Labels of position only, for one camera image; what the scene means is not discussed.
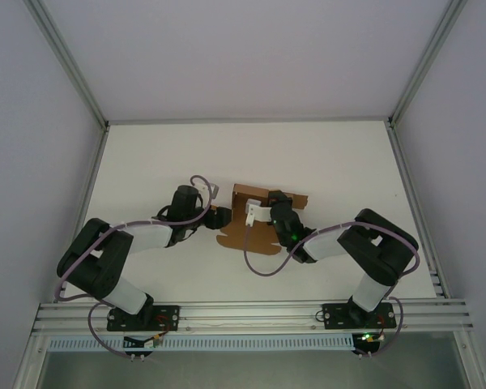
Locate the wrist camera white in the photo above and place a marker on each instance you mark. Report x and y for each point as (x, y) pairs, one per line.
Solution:
(210, 189)
(253, 210)

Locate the rear aluminium frame bar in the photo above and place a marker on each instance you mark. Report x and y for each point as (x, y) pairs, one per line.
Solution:
(247, 120)

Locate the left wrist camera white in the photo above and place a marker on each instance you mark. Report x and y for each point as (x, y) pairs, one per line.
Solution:
(210, 189)

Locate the aluminium side rail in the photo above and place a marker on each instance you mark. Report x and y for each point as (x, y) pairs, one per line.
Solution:
(91, 194)
(409, 194)

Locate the right aluminium frame post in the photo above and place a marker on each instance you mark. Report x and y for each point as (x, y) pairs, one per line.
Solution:
(425, 61)

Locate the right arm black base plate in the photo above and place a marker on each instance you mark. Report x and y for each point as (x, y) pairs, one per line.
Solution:
(336, 316)

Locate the brown cardboard box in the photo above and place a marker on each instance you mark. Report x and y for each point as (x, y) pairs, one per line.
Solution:
(259, 239)

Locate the right aluminium side rail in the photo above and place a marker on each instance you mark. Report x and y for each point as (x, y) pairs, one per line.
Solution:
(409, 194)

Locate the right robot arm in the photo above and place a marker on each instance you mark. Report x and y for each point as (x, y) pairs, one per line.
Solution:
(380, 251)

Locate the grey metal panel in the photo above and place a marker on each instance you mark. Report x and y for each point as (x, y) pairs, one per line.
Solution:
(247, 370)

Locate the aluminium mounting rail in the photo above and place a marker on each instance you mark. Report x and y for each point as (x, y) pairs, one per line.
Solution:
(247, 318)

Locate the left aluminium frame post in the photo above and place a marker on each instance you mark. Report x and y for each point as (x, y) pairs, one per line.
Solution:
(65, 61)

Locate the aluminium frame post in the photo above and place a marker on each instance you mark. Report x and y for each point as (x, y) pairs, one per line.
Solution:
(65, 61)
(425, 61)

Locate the left aluminium side rail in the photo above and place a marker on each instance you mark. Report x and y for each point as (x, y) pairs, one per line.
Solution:
(91, 194)

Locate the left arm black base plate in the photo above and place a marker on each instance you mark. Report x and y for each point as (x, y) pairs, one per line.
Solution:
(166, 314)

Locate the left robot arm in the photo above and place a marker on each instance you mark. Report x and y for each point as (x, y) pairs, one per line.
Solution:
(101, 263)

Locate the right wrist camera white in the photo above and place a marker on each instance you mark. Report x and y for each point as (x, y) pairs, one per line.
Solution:
(253, 210)

